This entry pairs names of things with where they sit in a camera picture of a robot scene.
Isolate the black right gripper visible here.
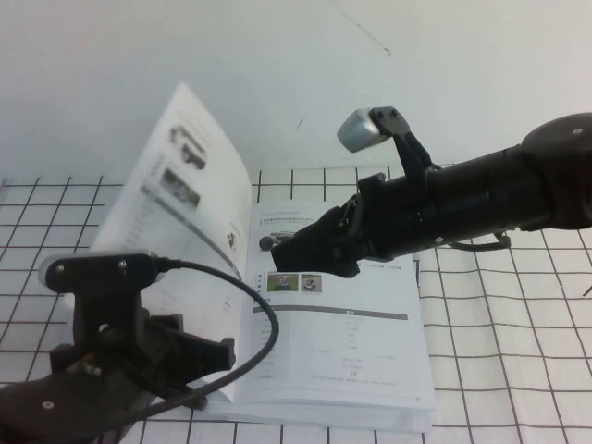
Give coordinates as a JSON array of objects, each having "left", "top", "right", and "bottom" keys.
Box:
[{"left": 269, "top": 167, "right": 439, "bottom": 279}]

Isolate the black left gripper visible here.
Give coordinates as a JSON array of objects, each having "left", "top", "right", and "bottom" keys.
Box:
[{"left": 49, "top": 314, "right": 238, "bottom": 412}]

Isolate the white printed book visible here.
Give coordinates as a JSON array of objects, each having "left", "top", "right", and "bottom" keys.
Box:
[{"left": 91, "top": 81, "right": 438, "bottom": 434}]

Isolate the white black-grid checkered tablecloth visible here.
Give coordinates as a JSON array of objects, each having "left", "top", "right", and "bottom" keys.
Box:
[{"left": 0, "top": 159, "right": 592, "bottom": 444}]

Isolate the black left camera cable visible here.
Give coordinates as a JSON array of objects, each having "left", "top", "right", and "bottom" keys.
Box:
[{"left": 104, "top": 256, "right": 281, "bottom": 444}]

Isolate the black camera cable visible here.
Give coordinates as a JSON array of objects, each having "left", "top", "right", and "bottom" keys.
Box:
[
  {"left": 455, "top": 229, "right": 512, "bottom": 254},
  {"left": 104, "top": 256, "right": 281, "bottom": 444}
]

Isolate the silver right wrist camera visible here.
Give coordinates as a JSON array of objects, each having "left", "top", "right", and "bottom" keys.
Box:
[{"left": 336, "top": 106, "right": 394, "bottom": 154}]

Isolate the black right camera bracket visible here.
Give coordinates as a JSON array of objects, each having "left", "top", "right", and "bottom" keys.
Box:
[{"left": 371, "top": 106, "right": 437, "bottom": 182}]

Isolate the black camera bracket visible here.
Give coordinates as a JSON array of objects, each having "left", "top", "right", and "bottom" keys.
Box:
[
  {"left": 45, "top": 252, "right": 159, "bottom": 353},
  {"left": 371, "top": 106, "right": 437, "bottom": 182}
]

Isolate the black left camera bracket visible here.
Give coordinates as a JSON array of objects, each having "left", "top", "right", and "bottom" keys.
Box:
[{"left": 45, "top": 252, "right": 159, "bottom": 353}]

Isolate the black right camera cable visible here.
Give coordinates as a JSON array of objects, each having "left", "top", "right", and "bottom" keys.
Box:
[{"left": 455, "top": 229, "right": 512, "bottom": 254}]

